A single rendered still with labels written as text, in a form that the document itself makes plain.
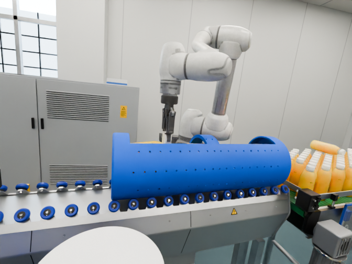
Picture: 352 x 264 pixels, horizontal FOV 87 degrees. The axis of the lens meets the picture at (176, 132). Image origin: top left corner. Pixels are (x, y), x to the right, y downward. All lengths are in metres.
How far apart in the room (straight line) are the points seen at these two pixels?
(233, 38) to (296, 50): 3.67
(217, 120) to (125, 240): 0.98
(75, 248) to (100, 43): 3.06
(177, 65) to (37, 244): 0.81
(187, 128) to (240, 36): 0.68
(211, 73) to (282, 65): 3.93
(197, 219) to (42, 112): 2.06
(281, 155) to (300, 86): 3.92
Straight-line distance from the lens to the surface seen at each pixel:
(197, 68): 0.74
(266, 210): 1.17
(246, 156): 0.94
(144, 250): 0.55
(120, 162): 0.72
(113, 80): 2.46
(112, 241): 0.58
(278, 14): 4.68
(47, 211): 0.85
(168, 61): 0.78
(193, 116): 1.39
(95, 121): 2.37
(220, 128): 1.35
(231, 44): 1.24
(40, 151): 2.64
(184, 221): 0.92
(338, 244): 1.25
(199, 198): 0.91
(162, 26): 3.73
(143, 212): 0.85
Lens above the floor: 1.42
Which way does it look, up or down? 12 degrees down
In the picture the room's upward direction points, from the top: 6 degrees clockwise
